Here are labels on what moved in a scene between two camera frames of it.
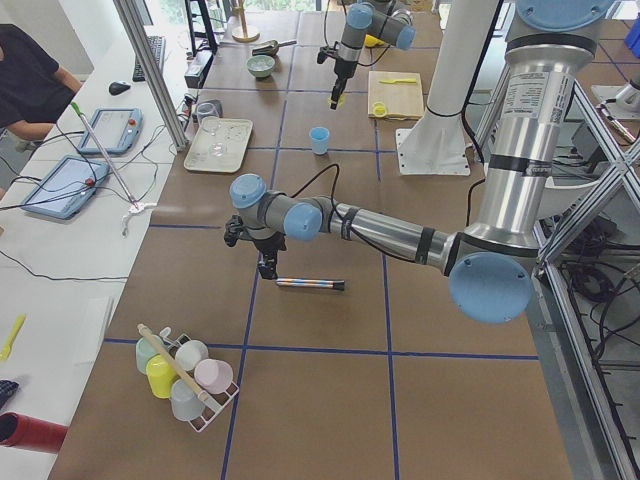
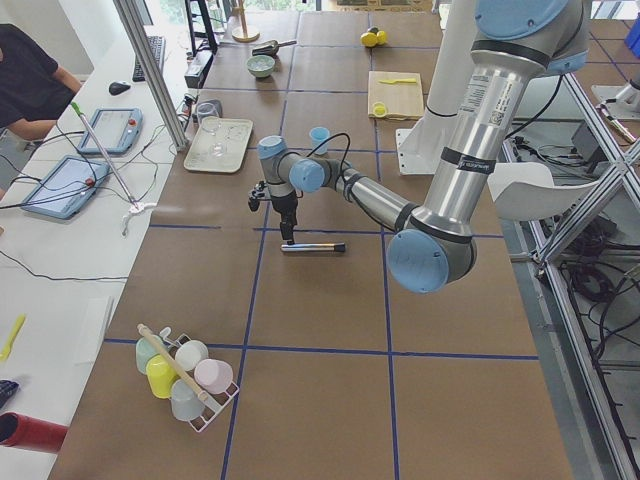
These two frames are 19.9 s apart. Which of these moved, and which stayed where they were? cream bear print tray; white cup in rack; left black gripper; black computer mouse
Moved: left black gripper
Stayed: cream bear print tray; black computer mouse; white cup in rack
